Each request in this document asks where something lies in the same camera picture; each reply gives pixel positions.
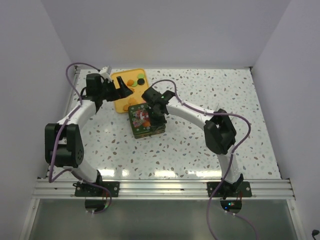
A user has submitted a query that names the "purple cable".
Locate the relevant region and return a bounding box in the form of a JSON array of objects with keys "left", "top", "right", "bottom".
[
  {"left": 149, "top": 79, "right": 259, "bottom": 240},
  {"left": 47, "top": 61, "right": 112, "bottom": 215}
]

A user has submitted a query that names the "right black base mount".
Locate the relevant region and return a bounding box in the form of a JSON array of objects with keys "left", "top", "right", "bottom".
[{"left": 206, "top": 181, "right": 253, "bottom": 200}]

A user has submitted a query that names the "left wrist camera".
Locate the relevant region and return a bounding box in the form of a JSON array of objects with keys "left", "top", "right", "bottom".
[{"left": 99, "top": 66, "right": 112, "bottom": 79}]

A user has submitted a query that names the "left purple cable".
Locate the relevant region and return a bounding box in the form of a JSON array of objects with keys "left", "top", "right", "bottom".
[{"left": 47, "top": 61, "right": 112, "bottom": 215}]

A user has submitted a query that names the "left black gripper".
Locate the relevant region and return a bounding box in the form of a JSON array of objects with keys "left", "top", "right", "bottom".
[{"left": 98, "top": 76, "right": 133, "bottom": 102}]

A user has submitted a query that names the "green gold cookie tin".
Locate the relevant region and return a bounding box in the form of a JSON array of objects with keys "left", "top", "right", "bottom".
[{"left": 131, "top": 125, "right": 166, "bottom": 139}]

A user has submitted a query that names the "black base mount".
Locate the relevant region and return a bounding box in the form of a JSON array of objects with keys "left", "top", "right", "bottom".
[
  {"left": 72, "top": 181, "right": 120, "bottom": 198},
  {"left": 206, "top": 181, "right": 253, "bottom": 200}
]

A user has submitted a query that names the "aluminium rail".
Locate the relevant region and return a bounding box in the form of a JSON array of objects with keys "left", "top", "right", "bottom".
[{"left": 32, "top": 179, "right": 295, "bottom": 200}]

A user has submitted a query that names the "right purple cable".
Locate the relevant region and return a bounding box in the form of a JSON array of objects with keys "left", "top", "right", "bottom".
[{"left": 149, "top": 79, "right": 259, "bottom": 240}]

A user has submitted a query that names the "green round cookie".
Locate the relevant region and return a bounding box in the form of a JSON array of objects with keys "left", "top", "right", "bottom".
[{"left": 137, "top": 73, "right": 145, "bottom": 79}]

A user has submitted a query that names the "gold tin lid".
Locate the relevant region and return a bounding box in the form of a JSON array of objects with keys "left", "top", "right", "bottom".
[{"left": 128, "top": 103, "right": 151, "bottom": 128}]

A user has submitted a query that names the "black sandwich cookie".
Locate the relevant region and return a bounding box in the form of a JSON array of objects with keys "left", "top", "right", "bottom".
[{"left": 137, "top": 78, "right": 145, "bottom": 86}]

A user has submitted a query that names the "yellow plastic tray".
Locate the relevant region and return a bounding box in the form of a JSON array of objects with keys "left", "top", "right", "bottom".
[{"left": 111, "top": 68, "right": 149, "bottom": 113}]

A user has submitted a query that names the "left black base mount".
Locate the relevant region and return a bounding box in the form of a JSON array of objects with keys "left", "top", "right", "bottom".
[{"left": 72, "top": 181, "right": 120, "bottom": 198}]

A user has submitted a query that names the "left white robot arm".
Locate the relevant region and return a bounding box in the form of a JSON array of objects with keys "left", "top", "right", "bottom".
[{"left": 44, "top": 73, "right": 133, "bottom": 197}]

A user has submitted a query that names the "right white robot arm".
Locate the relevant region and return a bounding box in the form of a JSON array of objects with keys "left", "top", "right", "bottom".
[{"left": 142, "top": 87, "right": 244, "bottom": 197}]

